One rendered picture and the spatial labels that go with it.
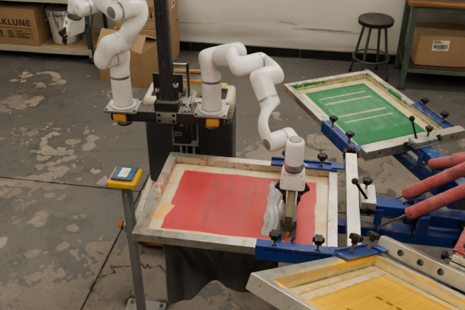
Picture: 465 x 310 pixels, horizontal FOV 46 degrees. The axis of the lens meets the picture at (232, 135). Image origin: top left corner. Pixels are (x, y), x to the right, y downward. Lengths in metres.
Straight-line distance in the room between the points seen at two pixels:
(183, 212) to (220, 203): 0.16
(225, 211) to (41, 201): 2.06
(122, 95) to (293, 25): 3.55
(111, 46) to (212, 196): 0.79
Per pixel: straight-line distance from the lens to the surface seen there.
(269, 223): 2.26
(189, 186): 2.46
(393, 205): 2.31
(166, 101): 2.69
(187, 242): 2.15
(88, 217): 3.89
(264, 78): 2.20
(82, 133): 4.83
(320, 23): 5.97
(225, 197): 2.39
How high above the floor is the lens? 2.43
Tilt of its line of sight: 32 degrees down
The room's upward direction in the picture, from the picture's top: straight up
